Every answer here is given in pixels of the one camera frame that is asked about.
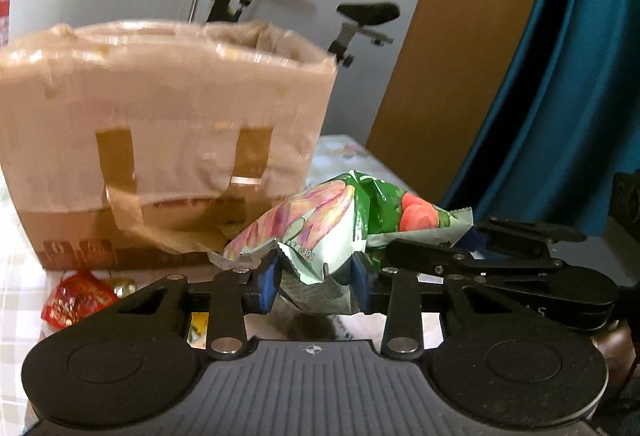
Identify green flower chip bag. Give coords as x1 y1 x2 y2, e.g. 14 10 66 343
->
209 170 473 315

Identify gold foil snack packet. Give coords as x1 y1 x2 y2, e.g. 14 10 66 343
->
108 278 137 299

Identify red snack packet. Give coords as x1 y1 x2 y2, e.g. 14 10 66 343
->
41 270 118 330

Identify yellow candy packet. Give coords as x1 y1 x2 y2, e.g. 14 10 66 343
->
188 312 208 349

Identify person's hand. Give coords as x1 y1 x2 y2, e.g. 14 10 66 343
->
591 321 636 390

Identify teal curtain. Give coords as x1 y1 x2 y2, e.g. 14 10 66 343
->
444 0 639 235

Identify cardboard box with plastic liner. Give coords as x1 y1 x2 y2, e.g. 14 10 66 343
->
1 21 337 270

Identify wooden door panel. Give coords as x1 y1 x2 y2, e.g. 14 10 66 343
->
367 0 535 203

